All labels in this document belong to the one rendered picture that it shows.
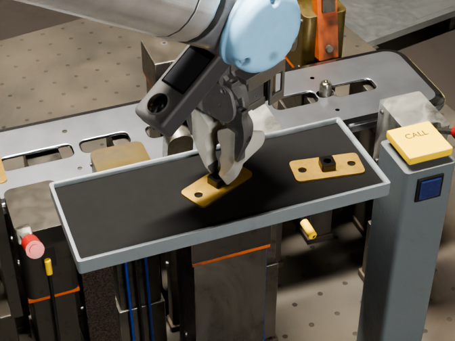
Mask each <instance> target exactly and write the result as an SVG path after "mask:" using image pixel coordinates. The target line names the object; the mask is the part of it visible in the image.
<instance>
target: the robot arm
mask: <svg viewBox="0 0 455 341"><path fill-rule="evenodd" d="M14 1H19V2H23V3H27V4H31V5H35V6H38V7H43V8H46V9H51V10H54V11H57V12H62V13H65V14H70V15H73V16H78V17H81V18H86V19H88V20H93V21H96V22H101V23H105V24H109V25H112V26H117V27H120V28H125V29H128V30H133V31H136V32H140V33H144V34H147V35H152V36H155V37H160V38H163V39H167V40H170V41H175V42H180V43H185V44H187V46H186V48H185V49H184V50H183V51H182V52H181V53H180V54H179V56H178V57H177V58H176V59H175V61H174V62H173V63H172V64H171V65H170V66H169V68H168V69H167V70H166V71H165V73H164V74H163V75H162V76H161V77H160V78H159V80H158V81H157V82H156V83H155V85H154V86H153V87H152V88H151V90H149V92H148V93H147V94H146V96H145V97H144V98H143V99H142V100H141V101H140V102H139V104H138V105H137V106H136V108H135V113H136V114H137V115H138V116H139V117H140V118H141V119H142V120H143V121H144V122H145V123H146V124H148V125H150V126H151V127H152V128H154V129H155V130H157V131H158V132H159V133H161V134H162V135H164V136H165V137H172V136H173V135H174V134H175V132H176V131H177V130H178V128H179V127H180V126H181V125H182V124H183V123H184V121H185V120H187V124H188V128H189V131H190V134H191V135H193V140H194V143H195V146H196V149H197V150H198V153H199V155H200V157H201V159H202V161H203V163H204V165H205V167H206V169H207V170H208V171H209V172H210V174H211V173H214V172H215V171H218V160H217V157H216V152H215V151H216V147H217V144H218V143H219V144H220V147H221V155H220V157H219V161H220V165H221V168H220V171H219V172H218V175H219V176H220V177H221V179H222V180H223V181H224V183H225V184H226V185H228V184H230V183H231V182H232V181H233V180H234V179H236V177H237V176H238V175H239V173H240V171H241V169H242V165H243V164H244V163H245V162H246V161H247V160H248V159H249V158H250V157H251V156H252V155H253V154H254V153H255V152H256V151H257V150H258V149H259V148H260V147H261V146H262V145H263V142H264V140H265V133H264V132H263V131H262V130H258V131H254V130H253V121H252V119H251V117H250V115H249V113H248V112H249V111H251V110H252V111H253V110H256V109H257V108H258V107H260V106H262V105H263V104H265V102H266V101H267V100H268V105H269V106H271V105H272V104H274V103H276V102H277V101H279V100H281V99H282V98H284V78H285V62H286V58H285V56H286V55H287V53H288V52H289V51H290V49H291V48H292V44H293V43H294V42H295V39H296V37H297V35H298V33H299V28H300V23H301V12H300V8H299V4H298V3H297V0H14ZM279 72H281V75H280V90H279V91H277V92H276V75H277V73H279Z"/></svg>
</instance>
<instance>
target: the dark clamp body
mask: <svg viewBox="0 0 455 341"><path fill-rule="evenodd" d="M52 182H55V181H51V180H48V181H42V182H38V183H33V184H30V185H24V186H21V187H15V188H11V189H9V190H7V191H6V192H5V193H4V199H5V205H6V210H7V216H8V220H9V227H10V231H11V235H12V236H11V241H12V242H13V245H14V252H15V256H16V264H17V266H18V270H19V273H20V277H21V280H22V284H23V286H24V291H25V293H26V297H27V301H28V303H29V307H30V314H31V315H29V316H28V320H29V324H30V331H31V335H32V341H85V340H84V337H83V334H82V331H81V329H80V325H79V316H78V311H77V302H76V297H75V292H77V291H80V286H79V283H78V277H77V268H76V264H75V262H74V259H73V256H72V253H71V251H70V248H69V245H68V242H67V240H66V236H65V234H64V231H63V228H62V225H61V223H60V220H59V217H58V214H57V212H56V209H55V206H54V204H53V201H52V198H51V194H50V188H49V184H50V183H52ZM25 224H29V225H30V226H31V227H32V232H33V235H35V236H37V237H38V239H39V240H40V242H41V243H42V244H43V246H44V249H45V250H44V253H43V255H42V256H41V257H40V258H36V259H33V258H30V257H29V256H28V255H27V254H26V253H25V251H24V249H23V247H22V245H19V244H18V243H17V241H16V237H15V234H14V227H17V226H20V225H25Z"/></svg>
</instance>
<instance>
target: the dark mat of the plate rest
mask: <svg viewBox="0 0 455 341"><path fill-rule="evenodd" d="M348 153H355V154H357V155H358V157H359V159H360V161H361V163H362V165H363V167H364V169H365V171H364V174H361V175H353V176H348V177H338V178H333V179H324V180H319V181H310V182H304V183H298V182H296V181H295V178H294V176H293V174H292V171H291V169H290V167H289V163H290V162H291V161H294V160H304V159H309V158H319V157H322V156H333V155H339V154H348ZM242 166H243V167H244V168H246V169H248V170H250V171H251V172H252V177H251V178H250V179H248V180H246V181H245V182H244V183H242V184H240V185H239V186H238V187H236V188H234V189H233V190H232V191H230V192H228V193H227V194H225V195H224V196H222V197H220V198H219V199H218V200H216V201H214V202H213V203H212V204H210V205H208V206H207V207H206V208H200V207H198V206H197V205H195V204H194V203H192V202H191V201H189V200H188V199H186V198H185V197H183V196H182V194H181V191H182V190H183V189H185V188H186V187H188V186H190V185H191V184H193V183H194V182H196V181H197V180H199V179H201V178H202V177H204V176H205V175H207V174H209V171H208V170H207V169H206V167H205V165H204V163H203V161H202V159H201V157H200V155H197V156H192V157H189V158H183V159H180V160H174V161H171V162H166V163H162V164H157V165H154V166H148V167H145V168H139V169H136V170H130V171H127V172H124V173H119V174H115V175H110V176H107V177H101V178H98V179H92V180H89V181H84V182H80V183H75V184H72V185H66V186H63V187H57V188H54V189H55V191H56V195H57V197H58V200H59V202H60V206H61V207H62V211H63V213H64V216H65V219H66V222H67V224H68V227H69V230H70V232H71V235H72V238H73V240H74V243H75V246H76V248H77V251H78V253H79V256H80V258H87V257H90V256H95V255H98V254H102V253H105V252H110V251H113V250H118V249H121V248H126V247H129V246H134V245H138V244H142V243H146V242H151V241H154V240H159V239H162V238H165V237H169V236H172V235H177V234H180V233H185V232H189V231H193V230H197V229H202V228H205V227H210V226H213V225H218V224H221V223H226V222H229V221H233V220H236V219H241V218H244V217H249V216H253V215H256V214H261V213H264V212H269V211H272V210H277V209H280V208H285V207H288V206H293V205H295V204H300V203H304V202H308V201H312V200H317V199H320V198H325V197H328V196H333V195H336V194H341V193H344V192H347V191H352V190H355V189H360V188H363V187H368V186H371V185H376V184H379V183H383V181H382V180H381V179H380V177H379V176H378V175H377V174H376V172H375V171H374V170H373V168H372V167H371V166H370V165H369V163H368V162H367V161H366V159H365V158H364V157H363V155H362V154H361V153H360V152H359V150H358V149H357V148H356V147H355V146H354V144H353V143H352V141H351V140H350V139H349V138H348V136H347V135H346V134H345V132H344V131H343V130H342V128H341V127H340V126H339V125H338V123H335V124H330V125H326V126H323V127H318V128H314V129H309V130H306V131H300V132H297V133H291V134H288V135H283V136H279V137H274V138H271V139H265V140H264V142H263V145H262V146H261V147H260V148H259V149H258V150H257V151H256V152H255V153H254V154H253V155H252V156H251V157H250V158H249V159H248V160H247V161H246V162H245V163H244V164H243V165H242Z"/></svg>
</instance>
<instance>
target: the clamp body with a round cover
mask: <svg viewBox="0 0 455 341"><path fill-rule="evenodd" d="M90 156H91V162H90V163H89V165H90V167H91V168H92V173H96V172H100V171H105V170H108V169H112V168H117V167H121V166H126V165H130V164H135V163H138V162H144V161H147V160H151V159H150V157H149V155H148V153H147V151H146V149H145V147H144V145H143V143H141V142H139V141H132V142H129V143H124V144H120V145H114V146H111V147H105V148H102V149H98V150H94V151H92V153H91V154H90ZM112 270H113V277H114V289H115V296H116V309H117V316H118V328H119V336H120V341H167V324H166V312H165V299H164V298H163V295H162V293H161V289H160V267H159V256H158V254H157V255H154V256H149V257H145V258H141V259H137V260H133V261H130V262H127V263H122V264H119V265H114V266H112Z"/></svg>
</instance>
